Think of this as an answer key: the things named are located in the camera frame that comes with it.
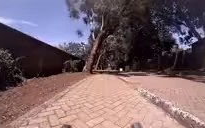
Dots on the row of trees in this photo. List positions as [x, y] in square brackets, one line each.
[156, 33]

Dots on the paved road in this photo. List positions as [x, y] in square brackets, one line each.
[186, 93]

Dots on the large bush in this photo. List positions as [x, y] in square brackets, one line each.
[3, 70]

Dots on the dark long wall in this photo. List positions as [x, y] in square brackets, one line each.
[36, 56]

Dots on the stone kerb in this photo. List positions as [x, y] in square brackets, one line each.
[170, 108]

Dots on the small bush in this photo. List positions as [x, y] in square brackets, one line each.
[71, 65]

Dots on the red brick path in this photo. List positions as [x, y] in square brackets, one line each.
[100, 100]

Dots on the leaning pale-trunked tree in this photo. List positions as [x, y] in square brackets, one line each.
[93, 53]

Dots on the bare dirt strip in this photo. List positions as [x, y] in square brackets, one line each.
[30, 93]

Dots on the building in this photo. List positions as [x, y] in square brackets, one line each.
[203, 53]

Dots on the robot's own part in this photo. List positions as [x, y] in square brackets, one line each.
[66, 126]
[136, 125]

